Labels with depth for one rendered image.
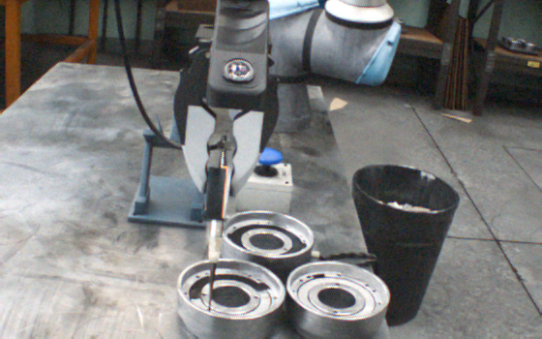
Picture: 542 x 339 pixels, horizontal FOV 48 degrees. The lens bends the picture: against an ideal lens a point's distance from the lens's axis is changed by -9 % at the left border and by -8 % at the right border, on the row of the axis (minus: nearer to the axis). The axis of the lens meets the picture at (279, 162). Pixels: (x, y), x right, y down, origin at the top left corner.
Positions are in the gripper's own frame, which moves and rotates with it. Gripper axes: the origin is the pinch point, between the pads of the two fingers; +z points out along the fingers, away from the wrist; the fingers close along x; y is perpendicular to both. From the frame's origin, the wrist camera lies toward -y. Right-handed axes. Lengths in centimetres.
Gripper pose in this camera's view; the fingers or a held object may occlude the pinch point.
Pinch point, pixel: (218, 184)
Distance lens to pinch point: 63.0
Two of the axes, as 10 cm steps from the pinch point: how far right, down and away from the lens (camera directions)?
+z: -1.2, 9.1, 3.9
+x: -9.9, -1.0, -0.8
